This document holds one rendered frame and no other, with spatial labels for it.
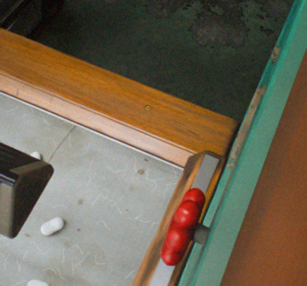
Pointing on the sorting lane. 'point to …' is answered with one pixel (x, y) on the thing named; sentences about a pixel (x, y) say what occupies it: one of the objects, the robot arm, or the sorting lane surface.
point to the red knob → (184, 228)
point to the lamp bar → (20, 187)
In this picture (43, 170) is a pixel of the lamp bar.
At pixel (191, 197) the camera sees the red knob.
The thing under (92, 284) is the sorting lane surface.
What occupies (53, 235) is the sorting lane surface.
